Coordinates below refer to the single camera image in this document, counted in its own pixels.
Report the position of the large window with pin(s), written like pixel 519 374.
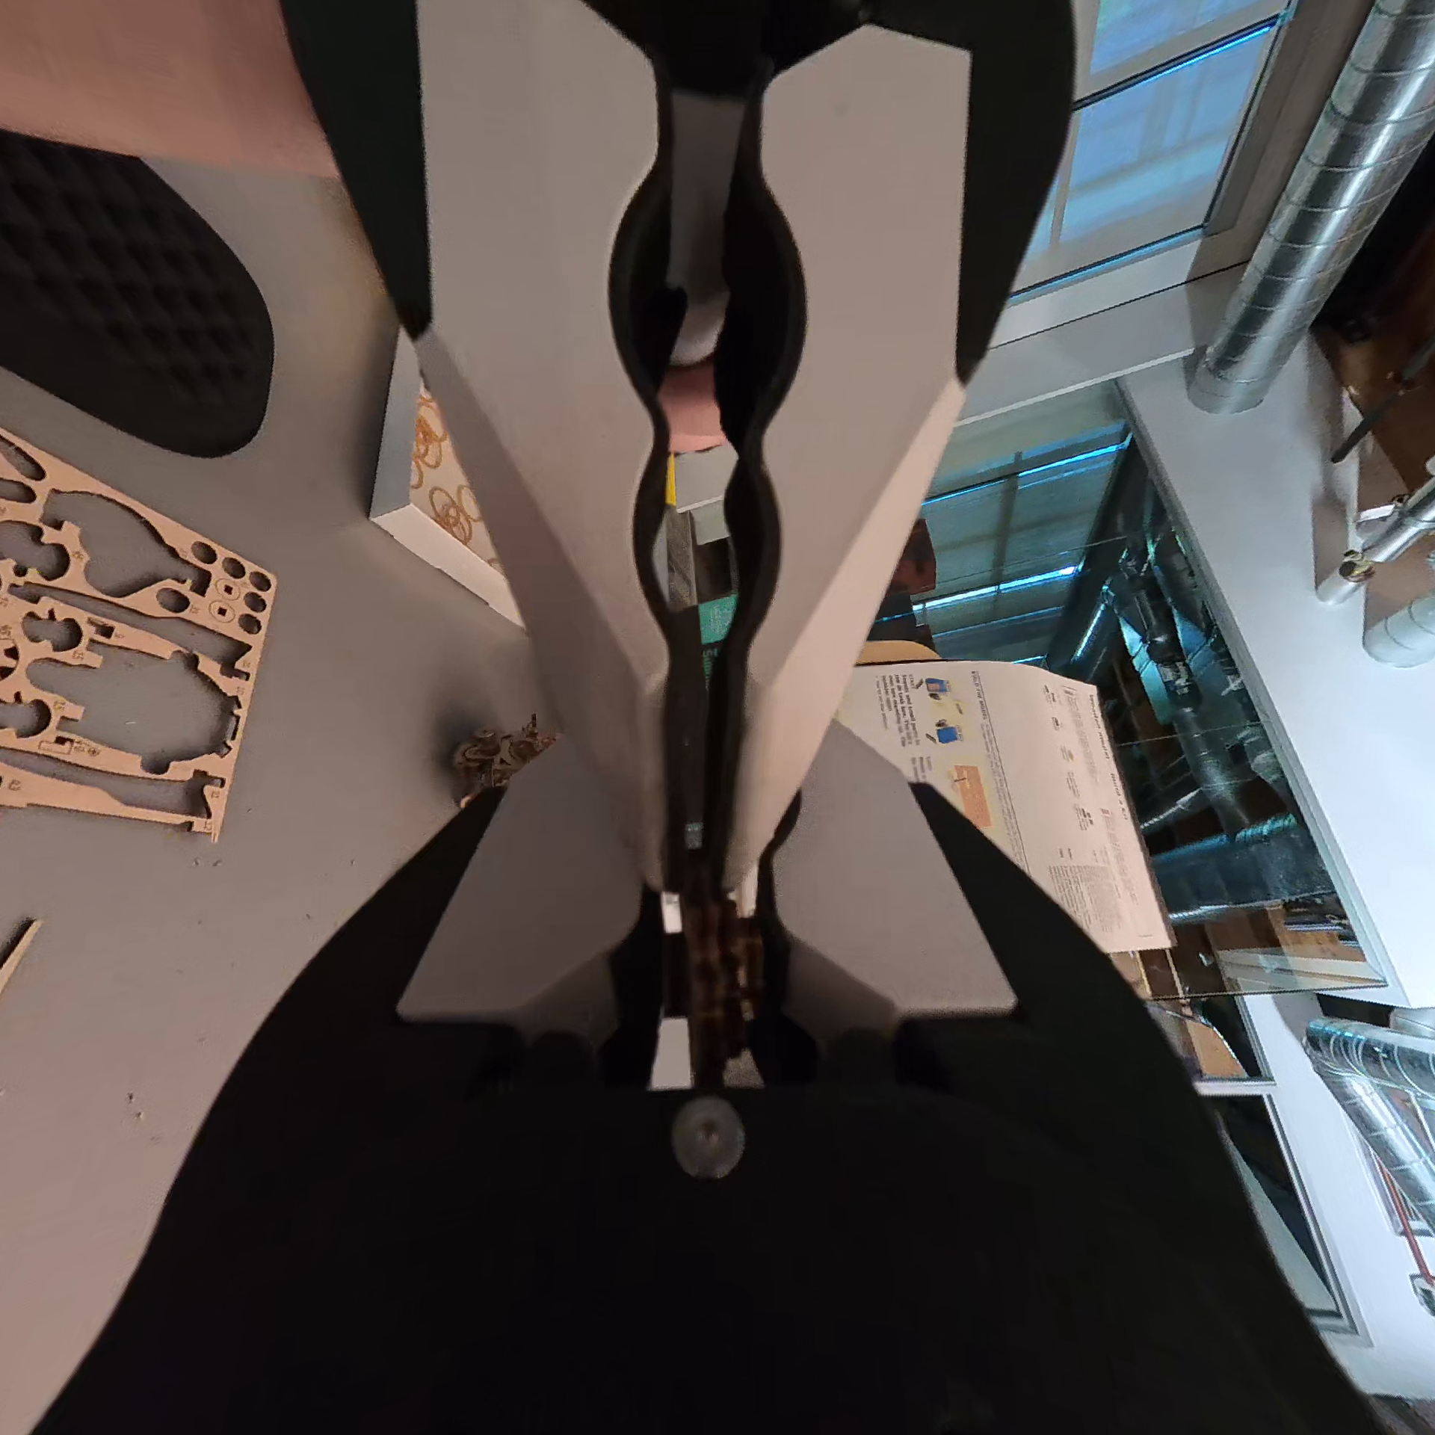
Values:
pixel 1145 145

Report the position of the person's left hand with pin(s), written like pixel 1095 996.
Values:
pixel 693 409

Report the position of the brown cardboard board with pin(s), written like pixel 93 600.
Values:
pixel 897 653

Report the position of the laser-cut wooden parts sheet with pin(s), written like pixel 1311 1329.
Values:
pixel 179 630

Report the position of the dark wooden gear stack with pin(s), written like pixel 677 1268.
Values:
pixel 718 965

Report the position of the black model kit box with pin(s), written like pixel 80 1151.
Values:
pixel 718 639

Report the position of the silver spiral air duct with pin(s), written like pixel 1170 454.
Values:
pixel 1311 201
pixel 1378 1123

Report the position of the thin wooden stick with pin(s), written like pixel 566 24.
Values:
pixel 17 952

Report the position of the person's left forearm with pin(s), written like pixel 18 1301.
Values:
pixel 144 79

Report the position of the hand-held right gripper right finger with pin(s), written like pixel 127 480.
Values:
pixel 885 897

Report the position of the printed instruction sheet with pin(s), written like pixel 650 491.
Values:
pixel 1066 807

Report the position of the small wooden model assembly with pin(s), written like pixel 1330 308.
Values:
pixel 504 757

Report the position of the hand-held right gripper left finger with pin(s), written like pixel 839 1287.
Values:
pixel 527 908

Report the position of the silver insulated pipes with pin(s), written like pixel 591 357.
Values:
pixel 1391 538

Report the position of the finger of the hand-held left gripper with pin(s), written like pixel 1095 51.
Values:
pixel 514 280
pixel 874 336

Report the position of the white box with rings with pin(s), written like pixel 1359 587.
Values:
pixel 442 492

